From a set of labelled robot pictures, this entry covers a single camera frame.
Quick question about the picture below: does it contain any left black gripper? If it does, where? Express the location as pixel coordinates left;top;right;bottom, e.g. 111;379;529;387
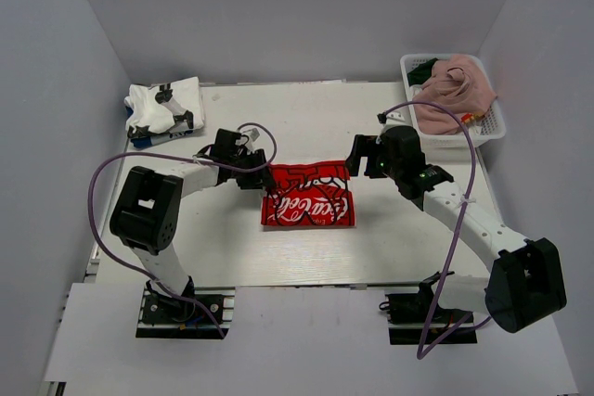
229;148;278;189

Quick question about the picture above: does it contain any white red-print t-shirt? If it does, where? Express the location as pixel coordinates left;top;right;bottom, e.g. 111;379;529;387
261;160;355;228

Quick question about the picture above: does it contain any dark green t-shirt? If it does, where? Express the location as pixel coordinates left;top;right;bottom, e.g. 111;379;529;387
407;57;438;85

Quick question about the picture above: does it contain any pink t-shirt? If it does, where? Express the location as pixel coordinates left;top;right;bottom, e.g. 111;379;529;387
412;54;497;135

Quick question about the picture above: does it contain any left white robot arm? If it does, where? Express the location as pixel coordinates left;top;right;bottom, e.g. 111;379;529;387
110;122;275;321

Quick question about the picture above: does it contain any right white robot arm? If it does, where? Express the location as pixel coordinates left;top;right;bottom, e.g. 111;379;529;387
346;126;567;333

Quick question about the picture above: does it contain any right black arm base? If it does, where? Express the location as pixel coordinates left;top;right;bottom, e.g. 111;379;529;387
379;293;477;346

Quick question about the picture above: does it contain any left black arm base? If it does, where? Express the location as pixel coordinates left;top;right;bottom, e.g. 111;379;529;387
136;288;236;340

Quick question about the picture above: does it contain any white plastic basket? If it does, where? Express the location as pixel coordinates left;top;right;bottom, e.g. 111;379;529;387
400;53;506;148

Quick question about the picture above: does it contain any folded white printed t-shirt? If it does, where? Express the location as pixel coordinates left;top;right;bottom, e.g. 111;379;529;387
123;76;205;139

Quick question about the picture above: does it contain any folded blue t-shirt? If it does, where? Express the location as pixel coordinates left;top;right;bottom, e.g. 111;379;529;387
124;108;196;151

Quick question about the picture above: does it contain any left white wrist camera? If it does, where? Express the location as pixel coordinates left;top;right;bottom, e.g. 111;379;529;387
242;126;260;143

